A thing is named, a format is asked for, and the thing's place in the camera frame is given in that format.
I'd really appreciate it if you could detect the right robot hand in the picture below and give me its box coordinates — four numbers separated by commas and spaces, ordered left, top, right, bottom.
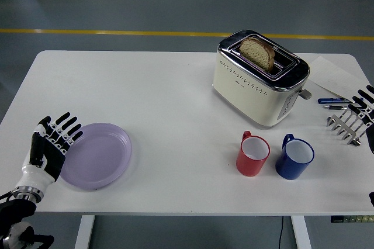
347, 84, 374, 155

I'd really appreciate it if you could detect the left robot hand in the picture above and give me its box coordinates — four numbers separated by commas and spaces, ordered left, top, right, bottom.
14, 111, 85, 194

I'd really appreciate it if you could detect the purple plastic plate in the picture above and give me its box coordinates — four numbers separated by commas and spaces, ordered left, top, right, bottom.
58, 122, 133, 192

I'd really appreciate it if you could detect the brown bread slice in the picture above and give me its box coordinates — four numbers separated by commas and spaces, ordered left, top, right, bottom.
238, 37, 276, 72

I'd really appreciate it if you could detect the silver metal toast rack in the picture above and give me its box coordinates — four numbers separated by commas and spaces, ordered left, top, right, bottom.
326, 108, 369, 147

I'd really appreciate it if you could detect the blue pen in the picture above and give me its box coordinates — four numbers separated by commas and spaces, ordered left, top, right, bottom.
317, 97, 355, 105

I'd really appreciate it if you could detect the white paper sheet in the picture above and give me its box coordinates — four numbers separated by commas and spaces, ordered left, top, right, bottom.
308, 56, 374, 103

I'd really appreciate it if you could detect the table height control panel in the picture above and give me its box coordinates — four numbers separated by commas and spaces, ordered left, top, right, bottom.
330, 215, 374, 223

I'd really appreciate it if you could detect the blue enamel mug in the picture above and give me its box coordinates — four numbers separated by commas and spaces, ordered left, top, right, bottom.
275, 133, 316, 181

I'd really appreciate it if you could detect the red enamel mug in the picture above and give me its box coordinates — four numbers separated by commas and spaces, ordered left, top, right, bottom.
236, 130, 271, 178

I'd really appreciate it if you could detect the cream and chrome toaster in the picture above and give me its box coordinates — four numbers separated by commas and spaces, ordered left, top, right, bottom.
212, 29, 313, 129

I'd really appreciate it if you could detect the thin black cable under table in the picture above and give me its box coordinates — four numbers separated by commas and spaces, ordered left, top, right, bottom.
276, 216, 285, 249

